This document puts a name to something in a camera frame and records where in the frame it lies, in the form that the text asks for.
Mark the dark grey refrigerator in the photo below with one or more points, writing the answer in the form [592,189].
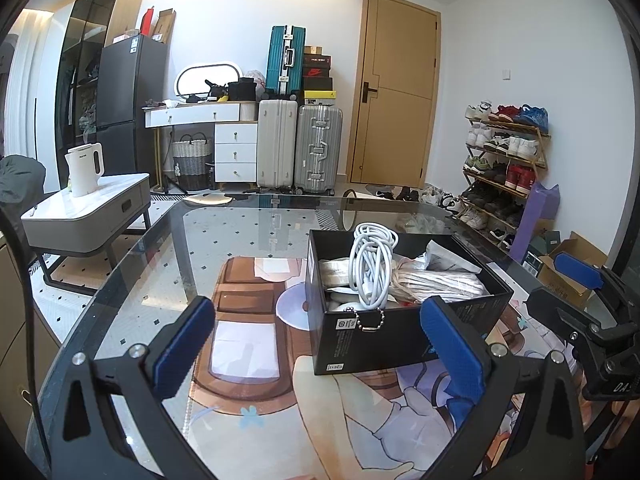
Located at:
[130,85]

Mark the wooden door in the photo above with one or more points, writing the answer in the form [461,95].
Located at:
[395,110]

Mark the purple paper bag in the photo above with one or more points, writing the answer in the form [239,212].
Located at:
[537,215]

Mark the yellow black shoe box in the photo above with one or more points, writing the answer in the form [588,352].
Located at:
[320,96]

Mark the white electric kettle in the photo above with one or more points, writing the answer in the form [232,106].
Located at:
[82,175]

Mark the beige cabinet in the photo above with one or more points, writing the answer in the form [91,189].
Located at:
[12,335]

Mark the open cardboard box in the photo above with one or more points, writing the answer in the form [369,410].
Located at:
[565,275]

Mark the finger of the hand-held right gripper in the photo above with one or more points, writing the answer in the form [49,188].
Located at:
[580,270]
[600,355]

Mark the red and cardboard boxes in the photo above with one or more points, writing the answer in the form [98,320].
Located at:
[157,25]

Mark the wooden shoe rack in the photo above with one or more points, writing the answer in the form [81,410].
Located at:
[541,157]

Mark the white plastic bag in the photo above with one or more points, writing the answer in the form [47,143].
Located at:
[257,80]

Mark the dark green boxes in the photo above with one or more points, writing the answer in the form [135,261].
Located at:
[542,250]

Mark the brown cardboard shoe box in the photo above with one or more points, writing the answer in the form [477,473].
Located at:
[313,50]

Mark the plain black shoe box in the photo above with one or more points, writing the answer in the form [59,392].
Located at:
[317,61]
[317,85]

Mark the red logo black shoe box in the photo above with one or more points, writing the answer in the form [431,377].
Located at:
[317,72]

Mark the dark glass cabinet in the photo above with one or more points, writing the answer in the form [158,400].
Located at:
[80,35]

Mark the silver suitcase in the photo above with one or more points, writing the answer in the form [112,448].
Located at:
[318,150]

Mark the teal suitcase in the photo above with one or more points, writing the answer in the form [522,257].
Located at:
[280,60]

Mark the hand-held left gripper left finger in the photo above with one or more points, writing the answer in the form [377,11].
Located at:
[185,345]

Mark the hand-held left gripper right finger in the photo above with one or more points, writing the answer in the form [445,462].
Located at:
[452,350]

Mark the printed cartoon mat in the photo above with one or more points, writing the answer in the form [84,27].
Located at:
[260,410]

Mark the rows of racked shoes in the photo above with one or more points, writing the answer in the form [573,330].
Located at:
[500,145]

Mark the white suitcase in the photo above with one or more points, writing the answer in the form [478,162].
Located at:
[277,145]

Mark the dark cloth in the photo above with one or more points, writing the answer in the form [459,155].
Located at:
[20,180]

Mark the black cardboard box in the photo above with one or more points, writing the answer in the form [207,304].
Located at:
[360,350]

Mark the oval vanity mirror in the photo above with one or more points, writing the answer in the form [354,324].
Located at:
[200,77]

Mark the woven laundry basket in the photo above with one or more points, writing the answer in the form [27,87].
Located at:
[190,160]

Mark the black bag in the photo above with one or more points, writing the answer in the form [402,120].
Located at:
[241,91]

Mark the scattered loose shoes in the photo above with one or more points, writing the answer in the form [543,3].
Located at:
[430,194]

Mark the white vanity desk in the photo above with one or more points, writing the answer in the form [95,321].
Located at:
[235,152]

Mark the cream oval floor mat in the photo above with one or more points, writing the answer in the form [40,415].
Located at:
[207,198]

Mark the grey side table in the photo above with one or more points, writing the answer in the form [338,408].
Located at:
[90,210]

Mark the white round disc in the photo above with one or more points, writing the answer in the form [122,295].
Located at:
[292,307]

